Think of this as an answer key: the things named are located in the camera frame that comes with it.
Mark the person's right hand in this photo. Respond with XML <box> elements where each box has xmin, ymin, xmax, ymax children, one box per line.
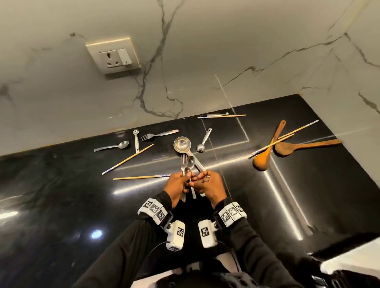
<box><xmin>187</xmin><ymin>169</ymin><xmax>228</xmax><ymax>208</ymax></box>

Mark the person's left hand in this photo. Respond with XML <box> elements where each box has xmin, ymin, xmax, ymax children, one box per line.
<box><xmin>163</xmin><ymin>171</ymin><xmax>193</xmax><ymax>210</ymax></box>

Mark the blue-tipped bamboo chopstick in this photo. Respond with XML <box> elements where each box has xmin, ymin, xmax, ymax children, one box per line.
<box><xmin>197</xmin><ymin>114</ymin><xmax>246</xmax><ymax>119</ymax></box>
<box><xmin>112</xmin><ymin>174</ymin><xmax>171</xmax><ymax>181</ymax></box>
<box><xmin>277</xmin><ymin>119</ymin><xmax>320</xmax><ymax>140</ymax></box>
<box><xmin>248</xmin><ymin>133</ymin><xmax>295</xmax><ymax>159</ymax></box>
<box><xmin>101</xmin><ymin>144</ymin><xmax>154</xmax><ymax>176</ymax></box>

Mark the small steel round scoop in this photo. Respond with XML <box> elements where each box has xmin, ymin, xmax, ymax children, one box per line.
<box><xmin>196</xmin><ymin>128</ymin><xmax>213</xmax><ymax>153</ymax></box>

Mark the large steel ladle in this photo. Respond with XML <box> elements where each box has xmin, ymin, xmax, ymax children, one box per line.
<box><xmin>173</xmin><ymin>136</ymin><xmax>210</xmax><ymax>198</ymax></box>

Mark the orange wooden spatula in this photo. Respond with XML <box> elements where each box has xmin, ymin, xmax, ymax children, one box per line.
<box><xmin>253</xmin><ymin>119</ymin><xmax>287</xmax><ymax>172</ymax></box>

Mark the brown wooden spatula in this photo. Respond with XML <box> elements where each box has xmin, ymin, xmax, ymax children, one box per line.
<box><xmin>273</xmin><ymin>138</ymin><xmax>342</xmax><ymax>158</ymax></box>

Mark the person's right forearm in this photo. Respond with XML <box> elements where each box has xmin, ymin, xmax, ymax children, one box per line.
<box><xmin>215</xmin><ymin>198</ymin><xmax>303</xmax><ymax>288</ymax></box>

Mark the person's left forearm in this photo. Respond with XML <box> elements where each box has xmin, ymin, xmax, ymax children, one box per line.
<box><xmin>72</xmin><ymin>191</ymin><xmax>173</xmax><ymax>288</ymax></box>

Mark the person's black clothed torso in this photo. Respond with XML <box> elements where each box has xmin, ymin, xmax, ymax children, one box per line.
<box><xmin>130</xmin><ymin>252</ymin><xmax>300</xmax><ymax>288</ymax></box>

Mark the white marker left wristband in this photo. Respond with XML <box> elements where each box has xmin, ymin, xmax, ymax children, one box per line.
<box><xmin>137</xmin><ymin>198</ymin><xmax>174</xmax><ymax>229</ymax></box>

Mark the white marker wristband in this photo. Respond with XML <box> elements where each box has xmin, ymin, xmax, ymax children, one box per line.
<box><xmin>137</xmin><ymin>198</ymin><xmax>174</xmax><ymax>229</ymax></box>
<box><xmin>213</xmin><ymin>201</ymin><xmax>247</xmax><ymax>228</ymax></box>

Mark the white marker right wristband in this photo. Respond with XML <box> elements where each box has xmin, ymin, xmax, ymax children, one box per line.
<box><xmin>213</xmin><ymin>201</ymin><xmax>247</xmax><ymax>228</ymax></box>

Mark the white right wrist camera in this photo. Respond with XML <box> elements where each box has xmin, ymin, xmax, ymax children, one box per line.
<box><xmin>198</xmin><ymin>219</ymin><xmax>220</xmax><ymax>249</ymax></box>

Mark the white wall socket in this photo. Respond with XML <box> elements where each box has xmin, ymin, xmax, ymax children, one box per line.
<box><xmin>86</xmin><ymin>37</ymin><xmax>141</xmax><ymax>75</ymax></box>

